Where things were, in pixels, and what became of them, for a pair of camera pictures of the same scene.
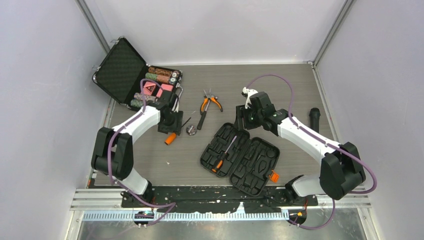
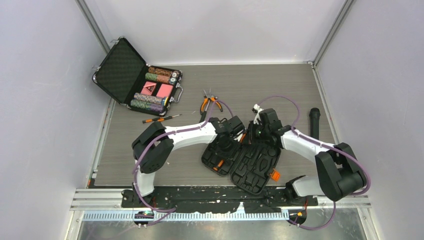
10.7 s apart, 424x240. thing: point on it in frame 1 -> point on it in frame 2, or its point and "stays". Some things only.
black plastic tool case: [248, 162] stays
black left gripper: [176, 127] -> [221, 151]
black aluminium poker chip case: [121, 71] stays
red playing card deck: [165, 87] stays
